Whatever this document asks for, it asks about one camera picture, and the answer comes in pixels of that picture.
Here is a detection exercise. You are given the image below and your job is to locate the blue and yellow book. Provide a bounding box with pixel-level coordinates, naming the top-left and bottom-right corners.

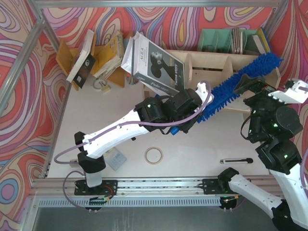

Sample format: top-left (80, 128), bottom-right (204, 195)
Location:
top-left (255, 27), bottom-right (272, 53)

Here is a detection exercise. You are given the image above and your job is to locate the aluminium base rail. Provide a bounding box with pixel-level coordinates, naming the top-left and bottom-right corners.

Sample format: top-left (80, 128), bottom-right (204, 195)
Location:
top-left (31, 178), bottom-right (280, 198)

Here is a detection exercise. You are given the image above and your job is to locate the large Twins story book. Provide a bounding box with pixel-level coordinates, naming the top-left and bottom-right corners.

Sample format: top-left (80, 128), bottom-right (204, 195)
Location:
top-left (121, 32), bottom-right (186, 96)

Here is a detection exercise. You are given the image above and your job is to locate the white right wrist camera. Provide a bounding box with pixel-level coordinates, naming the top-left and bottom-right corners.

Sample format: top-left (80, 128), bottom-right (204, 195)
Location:
top-left (268, 79), bottom-right (308, 104)

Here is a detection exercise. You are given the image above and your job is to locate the stack of yellow books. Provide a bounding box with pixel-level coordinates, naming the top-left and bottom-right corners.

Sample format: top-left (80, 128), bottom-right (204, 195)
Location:
top-left (92, 31), bottom-right (124, 80)

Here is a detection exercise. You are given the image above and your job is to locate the pen cup with pens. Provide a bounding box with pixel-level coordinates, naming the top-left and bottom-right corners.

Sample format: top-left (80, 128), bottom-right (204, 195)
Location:
top-left (125, 73), bottom-right (139, 85)

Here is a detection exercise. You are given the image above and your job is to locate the white and black paperback book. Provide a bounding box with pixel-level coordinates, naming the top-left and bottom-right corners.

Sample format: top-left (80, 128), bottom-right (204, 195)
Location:
top-left (66, 29), bottom-right (95, 88)

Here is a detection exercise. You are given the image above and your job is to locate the yellow wooden book rack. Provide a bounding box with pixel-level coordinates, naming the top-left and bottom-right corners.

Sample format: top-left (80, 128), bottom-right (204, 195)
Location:
top-left (56, 34), bottom-right (125, 88)

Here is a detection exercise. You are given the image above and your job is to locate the light wooden bookshelf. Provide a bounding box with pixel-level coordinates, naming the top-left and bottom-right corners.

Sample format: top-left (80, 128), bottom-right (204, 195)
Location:
top-left (141, 50), bottom-right (281, 115)

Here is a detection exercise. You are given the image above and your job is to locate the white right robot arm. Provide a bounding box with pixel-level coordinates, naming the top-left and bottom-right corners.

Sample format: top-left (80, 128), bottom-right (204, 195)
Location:
top-left (198, 74), bottom-right (308, 231)

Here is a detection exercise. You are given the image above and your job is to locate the beige masking tape roll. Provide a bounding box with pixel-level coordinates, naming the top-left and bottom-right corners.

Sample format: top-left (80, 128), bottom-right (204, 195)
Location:
top-left (144, 147), bottom-right (164, 165)

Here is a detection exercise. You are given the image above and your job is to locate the gold binder clip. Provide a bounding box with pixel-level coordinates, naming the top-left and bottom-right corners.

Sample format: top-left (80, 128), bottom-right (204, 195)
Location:
top-left (101, 84), bottom-right (110, 93)

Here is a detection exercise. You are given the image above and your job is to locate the small grey stapler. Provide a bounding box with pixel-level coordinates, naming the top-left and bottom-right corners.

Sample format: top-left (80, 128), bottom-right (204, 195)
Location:
top-left (69, 159), bottom-right (79, 167)

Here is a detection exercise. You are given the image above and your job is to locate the blue microfiber duster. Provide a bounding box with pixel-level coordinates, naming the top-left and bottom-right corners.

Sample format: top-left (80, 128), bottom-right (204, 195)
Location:
top-left (197, 52), bottom-right (282, 123)

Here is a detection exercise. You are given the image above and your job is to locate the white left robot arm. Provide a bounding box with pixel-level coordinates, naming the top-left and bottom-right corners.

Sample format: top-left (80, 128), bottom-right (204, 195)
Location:
top-left (74, 85), bottom-right (210, 188)

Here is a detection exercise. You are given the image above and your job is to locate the teal desk file organizer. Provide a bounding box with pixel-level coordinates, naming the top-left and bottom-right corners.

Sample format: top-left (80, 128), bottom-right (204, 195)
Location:
top-left (197, 27), bottom-right (266, 55)

